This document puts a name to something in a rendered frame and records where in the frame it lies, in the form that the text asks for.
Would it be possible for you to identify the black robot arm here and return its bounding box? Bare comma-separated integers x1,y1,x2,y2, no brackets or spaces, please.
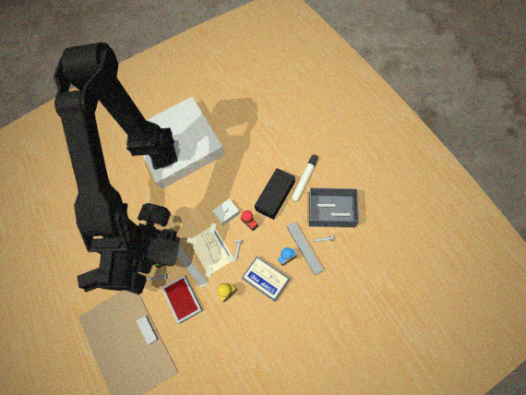
54,42,180,291

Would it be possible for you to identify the grey flat bar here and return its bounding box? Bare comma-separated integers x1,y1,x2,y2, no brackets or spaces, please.
287,222,323,276
178,246,208,288

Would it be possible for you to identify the cream paper card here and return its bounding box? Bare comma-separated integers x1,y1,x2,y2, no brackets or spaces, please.
187,223,235,278

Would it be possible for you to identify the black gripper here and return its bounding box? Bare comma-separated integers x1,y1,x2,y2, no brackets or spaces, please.
126,203,171,295

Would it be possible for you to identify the blue-handled rubber stamp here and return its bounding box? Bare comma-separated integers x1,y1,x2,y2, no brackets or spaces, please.
278,247,297,265

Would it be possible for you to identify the yellow rubber stamp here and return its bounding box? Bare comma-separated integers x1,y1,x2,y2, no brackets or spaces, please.
217,283,237,303

